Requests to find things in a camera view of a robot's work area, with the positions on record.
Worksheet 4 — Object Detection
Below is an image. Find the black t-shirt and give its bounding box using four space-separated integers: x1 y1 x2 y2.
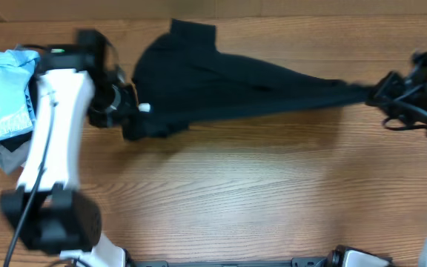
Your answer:
122 19 370 141

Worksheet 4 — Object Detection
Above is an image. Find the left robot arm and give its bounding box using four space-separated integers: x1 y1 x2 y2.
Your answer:
0 29 151 267

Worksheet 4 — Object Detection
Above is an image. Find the light blue printed shirt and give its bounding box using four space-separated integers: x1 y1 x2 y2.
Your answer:
0 50 40 141

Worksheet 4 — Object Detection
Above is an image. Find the folded black shirt in pile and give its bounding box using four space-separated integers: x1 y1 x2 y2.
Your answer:
0 77 38 152

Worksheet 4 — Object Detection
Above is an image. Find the grey folded shirt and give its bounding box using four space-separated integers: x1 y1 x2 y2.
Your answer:
0 141 30 174

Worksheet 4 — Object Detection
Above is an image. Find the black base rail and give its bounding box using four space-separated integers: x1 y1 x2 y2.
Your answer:
124 256 394 267

